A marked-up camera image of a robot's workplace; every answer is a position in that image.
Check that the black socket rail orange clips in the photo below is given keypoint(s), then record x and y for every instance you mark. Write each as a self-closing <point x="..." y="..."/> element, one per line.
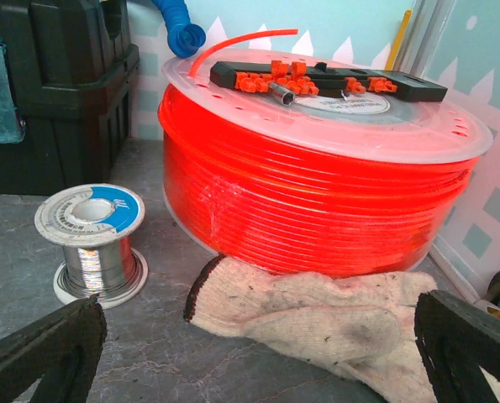
<point x="323" y="80"/>

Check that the solder wire spool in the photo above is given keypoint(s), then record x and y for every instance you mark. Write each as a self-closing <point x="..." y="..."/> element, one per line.
<point x="93" y="223"/>

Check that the yellow rod in corner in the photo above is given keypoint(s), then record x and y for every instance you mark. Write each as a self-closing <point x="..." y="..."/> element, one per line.
<point x="397" y="42"/>

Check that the black plastic toolbox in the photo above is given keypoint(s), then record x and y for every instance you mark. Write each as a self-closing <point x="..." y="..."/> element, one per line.
<point x="66" y="69"/>

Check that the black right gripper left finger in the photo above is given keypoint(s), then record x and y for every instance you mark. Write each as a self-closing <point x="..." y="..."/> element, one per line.
<point x="60" y="352"/>

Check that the white knit work glove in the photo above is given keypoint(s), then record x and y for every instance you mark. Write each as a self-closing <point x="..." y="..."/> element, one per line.
<point x="358" y="328"/>

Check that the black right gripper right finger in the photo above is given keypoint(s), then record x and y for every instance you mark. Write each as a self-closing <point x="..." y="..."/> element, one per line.
<point x="459" y="345"/>

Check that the orange pneumatic tubing reel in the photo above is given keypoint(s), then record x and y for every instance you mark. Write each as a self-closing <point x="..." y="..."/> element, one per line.
<point x="349" y="185"/>

